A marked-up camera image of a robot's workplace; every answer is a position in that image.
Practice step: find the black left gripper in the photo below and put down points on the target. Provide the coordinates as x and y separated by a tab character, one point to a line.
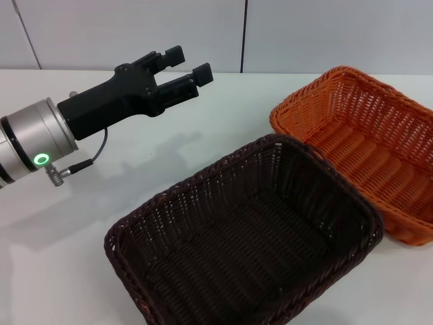
111	98

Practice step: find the dark brown woven basket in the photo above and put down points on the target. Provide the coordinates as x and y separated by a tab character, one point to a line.
243	237

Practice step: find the orange woven basket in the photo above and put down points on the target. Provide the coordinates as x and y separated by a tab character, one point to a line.
358	142

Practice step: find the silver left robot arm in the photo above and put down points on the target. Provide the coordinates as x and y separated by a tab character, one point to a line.
30	142

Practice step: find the black vertical wall strip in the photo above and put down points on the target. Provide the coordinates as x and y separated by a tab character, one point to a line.
245	34

